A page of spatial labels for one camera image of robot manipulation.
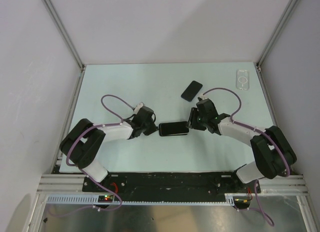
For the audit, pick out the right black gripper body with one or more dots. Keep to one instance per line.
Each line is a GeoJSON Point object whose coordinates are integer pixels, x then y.
{"type": "Point", "coordinates": [197, 122]}

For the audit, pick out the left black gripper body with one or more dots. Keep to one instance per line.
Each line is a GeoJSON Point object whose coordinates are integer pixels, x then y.
{"type": "Point", "coordinates": [149, 128]}

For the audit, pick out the dark blue smartphone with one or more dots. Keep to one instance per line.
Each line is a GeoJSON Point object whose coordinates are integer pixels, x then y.
{"type": "Point", "coordinates": [191, 91]}

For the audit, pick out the clear phone case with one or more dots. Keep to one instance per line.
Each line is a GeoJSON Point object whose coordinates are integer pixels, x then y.
{"type": "Point", "coordinates": [242, 80]}

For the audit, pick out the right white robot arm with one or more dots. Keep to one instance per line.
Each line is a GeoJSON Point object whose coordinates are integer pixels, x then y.
{"type": "Point", "coordinates": [272, 152]}

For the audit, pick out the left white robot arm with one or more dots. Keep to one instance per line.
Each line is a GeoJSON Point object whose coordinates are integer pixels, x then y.
{"type": "Point", "coordinates": [82, 144]}

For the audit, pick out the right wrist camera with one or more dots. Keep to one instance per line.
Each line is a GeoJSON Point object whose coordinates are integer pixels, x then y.
{"type": "Point", "coordinates": [206, 108]}

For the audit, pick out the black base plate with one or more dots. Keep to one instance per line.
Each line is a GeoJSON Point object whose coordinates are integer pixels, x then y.
{"type": "Point", "coordinates": [171, 186]}

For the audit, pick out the aluminium frame rail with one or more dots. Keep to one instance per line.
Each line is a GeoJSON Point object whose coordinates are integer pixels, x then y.
{"type": "Point", "coordinates": [294, 185]}

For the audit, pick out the left aluminium corner post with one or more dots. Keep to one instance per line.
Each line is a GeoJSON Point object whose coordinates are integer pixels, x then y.
{"type": "Point", "coordinates": [63, 32]}

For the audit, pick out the aluminium corner post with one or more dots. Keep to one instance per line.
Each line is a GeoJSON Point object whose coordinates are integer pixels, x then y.
{"type": "Point", "coordinates": [280, 26]}
{"type": "Point", "coordinates": [63, 32]}

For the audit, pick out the right aluminium corner post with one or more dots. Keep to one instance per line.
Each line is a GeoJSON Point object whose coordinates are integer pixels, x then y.
{"type": "Point", "coordinates": [280, 26]}

